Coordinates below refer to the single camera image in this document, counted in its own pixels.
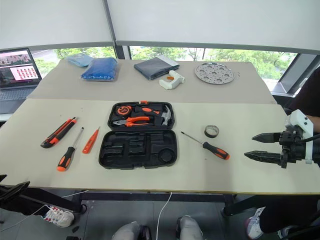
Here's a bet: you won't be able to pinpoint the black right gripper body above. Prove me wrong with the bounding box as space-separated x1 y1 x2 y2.
278 125 307 169

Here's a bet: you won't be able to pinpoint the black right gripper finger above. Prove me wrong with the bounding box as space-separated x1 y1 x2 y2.
243 150 283 166
251 132 282 144

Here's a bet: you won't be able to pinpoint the orange black handled screwdriver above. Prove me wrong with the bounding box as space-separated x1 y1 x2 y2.
180 130 231 162
56 126 85 173

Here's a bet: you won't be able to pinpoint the black electrical tape roll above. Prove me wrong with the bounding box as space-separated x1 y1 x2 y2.
204 124 220 139

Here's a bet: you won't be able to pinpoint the orange black utility knife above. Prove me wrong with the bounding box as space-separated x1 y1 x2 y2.
40 116 78 150

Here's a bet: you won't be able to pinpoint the orange voltage tester pen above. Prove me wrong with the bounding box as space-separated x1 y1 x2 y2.
81 126 101 155

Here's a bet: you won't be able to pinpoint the black plastic tool case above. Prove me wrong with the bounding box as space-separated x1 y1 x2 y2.
98 100 179 171

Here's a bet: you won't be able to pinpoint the white red sneaker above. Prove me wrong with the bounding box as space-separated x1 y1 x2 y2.
41 205 75 228

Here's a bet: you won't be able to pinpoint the person in dark clothes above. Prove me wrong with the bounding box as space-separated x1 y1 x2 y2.
258 67 320 235

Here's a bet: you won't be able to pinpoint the white grey sneaker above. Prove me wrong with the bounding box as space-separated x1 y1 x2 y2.
244 206 266 240

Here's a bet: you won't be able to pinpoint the small black floor object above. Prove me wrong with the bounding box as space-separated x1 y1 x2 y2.
65 225 81 240

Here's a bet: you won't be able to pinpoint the round perforated metal plate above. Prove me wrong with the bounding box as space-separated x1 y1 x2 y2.
194 62 236 86

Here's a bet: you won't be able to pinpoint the open grey laptop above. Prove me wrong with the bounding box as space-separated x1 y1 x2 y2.
0 47 43 115

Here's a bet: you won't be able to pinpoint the grey rounded robot knee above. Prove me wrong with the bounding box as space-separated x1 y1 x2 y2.
175 215 204 240
111 220 152 240

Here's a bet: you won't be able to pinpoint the white plastic holder orange insert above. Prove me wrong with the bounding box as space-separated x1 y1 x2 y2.
158 70 186 91

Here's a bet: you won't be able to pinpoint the white roller blind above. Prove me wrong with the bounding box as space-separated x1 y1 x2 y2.
0 0 116 51
106 0 320 54

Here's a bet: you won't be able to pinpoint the dark grey folded cloth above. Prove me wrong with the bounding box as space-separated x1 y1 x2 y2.
133 55 181 82

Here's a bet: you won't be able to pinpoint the orange black tape measure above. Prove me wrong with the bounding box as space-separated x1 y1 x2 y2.
115 105 134 117

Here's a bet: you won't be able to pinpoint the light blue plastic bag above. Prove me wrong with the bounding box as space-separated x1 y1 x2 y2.
65 53 95 68

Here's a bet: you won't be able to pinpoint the dark blue plastic bag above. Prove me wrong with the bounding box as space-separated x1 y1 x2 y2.
79 57 119 82

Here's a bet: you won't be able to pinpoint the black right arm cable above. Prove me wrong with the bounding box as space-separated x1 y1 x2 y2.
299 133 320 144

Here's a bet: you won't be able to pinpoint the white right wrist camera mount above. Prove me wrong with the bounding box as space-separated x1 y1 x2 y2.
284 109 314 165

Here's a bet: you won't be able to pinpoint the thin white floor cable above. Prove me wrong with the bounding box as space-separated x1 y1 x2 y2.
0 189 90 232

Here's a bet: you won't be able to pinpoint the claw hammer orange black handle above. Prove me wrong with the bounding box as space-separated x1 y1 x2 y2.
135 104 174 127

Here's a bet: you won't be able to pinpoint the white hanging cable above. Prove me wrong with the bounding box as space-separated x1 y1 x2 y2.
155 191 174 240

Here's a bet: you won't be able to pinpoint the black metal table frame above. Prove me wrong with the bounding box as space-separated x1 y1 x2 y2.
0 184 320 218

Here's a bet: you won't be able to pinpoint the orange handled pliers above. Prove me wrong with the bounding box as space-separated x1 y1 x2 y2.
112 115 151 128

